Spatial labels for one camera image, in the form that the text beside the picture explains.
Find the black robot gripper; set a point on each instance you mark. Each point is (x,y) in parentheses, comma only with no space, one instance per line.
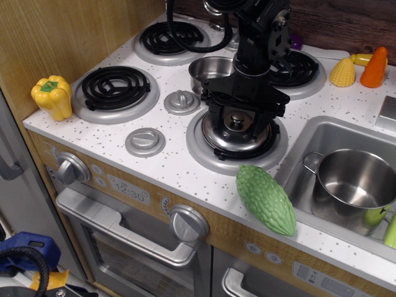
(245,93)

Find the shiny steel pot lid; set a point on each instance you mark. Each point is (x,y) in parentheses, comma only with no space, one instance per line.
(235,131)

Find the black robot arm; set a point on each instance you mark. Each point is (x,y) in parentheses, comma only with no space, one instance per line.
(264,38)

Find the small steel pan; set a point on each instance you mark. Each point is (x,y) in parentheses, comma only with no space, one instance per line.
(208,68)

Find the large steel pot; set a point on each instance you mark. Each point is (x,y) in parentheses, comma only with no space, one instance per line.
(353,188)

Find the upper silver stovetop knob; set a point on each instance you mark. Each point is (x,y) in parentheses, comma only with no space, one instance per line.
(181,102)

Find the silver stovetop knob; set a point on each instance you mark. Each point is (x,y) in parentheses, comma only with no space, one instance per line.
(181,102)
(234,43)
(145,142)

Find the grey sink basin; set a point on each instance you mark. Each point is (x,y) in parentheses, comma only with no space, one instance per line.
(325,134)

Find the back silver stovetop knob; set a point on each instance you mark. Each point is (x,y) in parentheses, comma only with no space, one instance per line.
(234,43)

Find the back right black burner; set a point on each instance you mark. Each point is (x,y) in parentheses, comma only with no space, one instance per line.
(293,70)

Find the green bitter melon toy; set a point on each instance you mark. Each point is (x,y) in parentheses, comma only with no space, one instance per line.
(266,199)

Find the purple eggplant toy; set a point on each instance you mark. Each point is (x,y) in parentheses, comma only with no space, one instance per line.
(297,43)

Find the lower silver stovetop knob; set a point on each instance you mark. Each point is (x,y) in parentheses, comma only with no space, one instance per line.
(145,142)

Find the yellow corn toy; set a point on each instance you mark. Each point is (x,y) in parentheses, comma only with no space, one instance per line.
(343,74)

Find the back left black burner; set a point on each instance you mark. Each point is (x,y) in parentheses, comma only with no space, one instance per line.
(158,40)

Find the right silver oven dial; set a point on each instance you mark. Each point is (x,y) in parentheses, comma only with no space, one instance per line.
(186,224)

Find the silver oven dial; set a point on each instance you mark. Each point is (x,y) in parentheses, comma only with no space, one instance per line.
(186,224)
(71,169)

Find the oven clock display panel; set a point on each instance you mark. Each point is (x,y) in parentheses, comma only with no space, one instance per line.
(129,189)

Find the front left black burner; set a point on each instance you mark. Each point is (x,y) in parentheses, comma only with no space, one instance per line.
(115,87)

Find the yellow orange toy vegetable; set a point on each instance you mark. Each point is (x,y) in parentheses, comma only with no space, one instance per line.
(361,59)

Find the orange carrot toy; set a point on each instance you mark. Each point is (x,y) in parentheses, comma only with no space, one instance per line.
(374,72)

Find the silver faucet base block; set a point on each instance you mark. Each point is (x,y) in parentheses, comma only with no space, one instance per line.
(387,115)

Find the left silver oven dial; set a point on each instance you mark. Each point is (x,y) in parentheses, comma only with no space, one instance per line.
(71,169)

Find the yellow bell pepper toy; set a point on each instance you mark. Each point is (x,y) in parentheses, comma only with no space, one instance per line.
(53,95)

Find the blue clamp tool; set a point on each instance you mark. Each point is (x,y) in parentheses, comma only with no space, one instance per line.
(29,251)

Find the lower right door handle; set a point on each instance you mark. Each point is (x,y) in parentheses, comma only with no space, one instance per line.
(250,283)

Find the silver oven door handle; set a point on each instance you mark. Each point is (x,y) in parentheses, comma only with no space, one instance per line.
(108,221)

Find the grey fridge door handle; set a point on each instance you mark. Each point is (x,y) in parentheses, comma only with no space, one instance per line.
(11,151)

